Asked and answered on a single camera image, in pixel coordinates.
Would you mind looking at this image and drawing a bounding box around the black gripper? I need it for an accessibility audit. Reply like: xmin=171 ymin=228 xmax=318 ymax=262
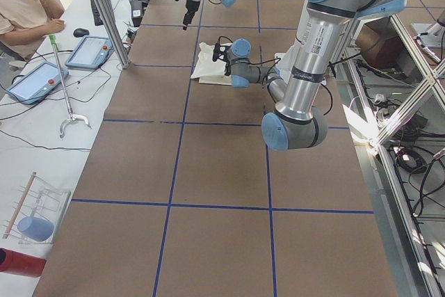
xmin=182 ymin=0 xmax=199 ymax=31
xmin=222 ymin=54 xmax=232 ymax=77

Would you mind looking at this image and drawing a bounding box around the cream long-sleeve cat shirt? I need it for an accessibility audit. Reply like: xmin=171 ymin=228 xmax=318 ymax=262
xmin=191 ymin=42 xmax=231 ymax=86

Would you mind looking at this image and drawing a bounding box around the black keyboard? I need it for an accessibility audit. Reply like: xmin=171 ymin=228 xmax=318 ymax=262
xmin=90 ymin=0 xmax=113 ymax=26

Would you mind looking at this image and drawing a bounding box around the far blue teach pendant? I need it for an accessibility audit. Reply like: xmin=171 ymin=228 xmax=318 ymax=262
xmin=65 ymin=35 xmax=113 ymax=70

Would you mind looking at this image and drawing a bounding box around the blue teach pendant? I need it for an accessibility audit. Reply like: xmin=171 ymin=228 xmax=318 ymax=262
xmin=65 ymin=35 xmax=113 ymax=70
xmin=6 ymin=61 xmax=60 ymax=105

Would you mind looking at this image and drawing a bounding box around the black computer mouse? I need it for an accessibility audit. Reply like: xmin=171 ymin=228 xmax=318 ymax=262
xmin=73 ymin=28 xmax=90 ymax=38

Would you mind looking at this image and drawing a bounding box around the reacher grabber tool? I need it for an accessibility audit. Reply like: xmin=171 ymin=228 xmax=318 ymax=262
xmin=49 ymin=34 xmax=90 ymax=138

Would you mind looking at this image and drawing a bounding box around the near blue teach pendant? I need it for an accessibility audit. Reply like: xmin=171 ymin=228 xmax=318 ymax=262
xmin=6 ymin=61 xmax=60 ymax=105

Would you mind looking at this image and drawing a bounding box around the person in beige shirt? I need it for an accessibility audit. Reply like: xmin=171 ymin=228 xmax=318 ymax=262
xmin=1 ymin=0 xmax=65 ymax=60

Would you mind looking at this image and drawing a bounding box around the wooden stick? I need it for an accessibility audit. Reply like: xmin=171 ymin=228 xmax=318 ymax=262
xmin=2 ymin=171 xmax=37 ymax=239

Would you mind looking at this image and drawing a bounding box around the clear acrylic rack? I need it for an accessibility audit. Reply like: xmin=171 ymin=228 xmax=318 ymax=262
xmin=1 ymin=176 xmax=72 ymax=244

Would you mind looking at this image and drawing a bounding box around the blue cup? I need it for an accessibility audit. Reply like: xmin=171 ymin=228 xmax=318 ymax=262
xmin=17 ymin=216 xmax=54 ymax=242

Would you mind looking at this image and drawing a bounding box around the red bottle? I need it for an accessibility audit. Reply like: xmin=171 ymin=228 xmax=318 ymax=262
xmin=1 ymin=248 xmax=47 ymax=278

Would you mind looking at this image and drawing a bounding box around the white camera mast pedestal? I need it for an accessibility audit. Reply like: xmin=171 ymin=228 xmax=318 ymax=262
xmin=274 ymin=53 xmax=296 ymax=83

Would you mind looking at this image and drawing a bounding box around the aluminium frame post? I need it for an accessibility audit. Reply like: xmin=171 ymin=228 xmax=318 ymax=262
xmin=95 ymin=0 xmax=130 ymax=69

